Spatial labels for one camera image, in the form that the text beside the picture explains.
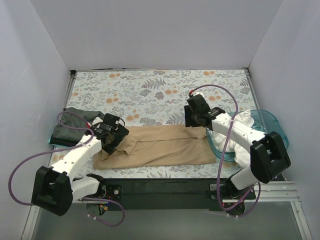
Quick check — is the teal plastic basket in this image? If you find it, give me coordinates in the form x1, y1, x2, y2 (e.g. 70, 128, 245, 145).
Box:
206, 109, 289, 159

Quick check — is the tan t shirt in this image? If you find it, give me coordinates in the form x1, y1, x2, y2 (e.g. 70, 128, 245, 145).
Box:
92, 124, 216, 170

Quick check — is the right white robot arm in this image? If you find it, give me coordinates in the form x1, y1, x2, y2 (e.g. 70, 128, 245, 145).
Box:
184, 94, 291, 199

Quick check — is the teal folded t shirt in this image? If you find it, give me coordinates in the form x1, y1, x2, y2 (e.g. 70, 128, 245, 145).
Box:
48, 137, 60, 146

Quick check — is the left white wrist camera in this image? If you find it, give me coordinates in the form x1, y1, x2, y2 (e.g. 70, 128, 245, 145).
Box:
87, 117, 103, 127

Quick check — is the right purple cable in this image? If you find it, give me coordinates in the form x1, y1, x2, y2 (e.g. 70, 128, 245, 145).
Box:
188, 84, 262, 218

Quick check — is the dark grey folded t shirt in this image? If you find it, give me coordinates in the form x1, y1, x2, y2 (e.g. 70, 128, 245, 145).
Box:
51, 107, 105, 143

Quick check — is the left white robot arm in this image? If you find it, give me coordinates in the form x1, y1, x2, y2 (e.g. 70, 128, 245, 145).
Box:
31, 113, 129, 216

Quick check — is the white t shirt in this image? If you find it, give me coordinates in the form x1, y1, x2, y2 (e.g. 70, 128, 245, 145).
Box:
212, 109, 255, 169

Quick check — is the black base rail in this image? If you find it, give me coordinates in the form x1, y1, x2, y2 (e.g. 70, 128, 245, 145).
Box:
74, 174, 258, 211

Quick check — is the black folded t shirt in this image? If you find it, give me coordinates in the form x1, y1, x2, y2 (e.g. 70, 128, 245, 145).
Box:
55, 137, 77, 147

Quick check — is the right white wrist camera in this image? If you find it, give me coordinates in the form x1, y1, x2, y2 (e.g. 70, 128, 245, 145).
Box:
189, 90, 204, 98

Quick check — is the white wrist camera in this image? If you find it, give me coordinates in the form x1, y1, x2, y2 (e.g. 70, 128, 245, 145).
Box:
87, 117, 103, 127
189, 90, 204, 98

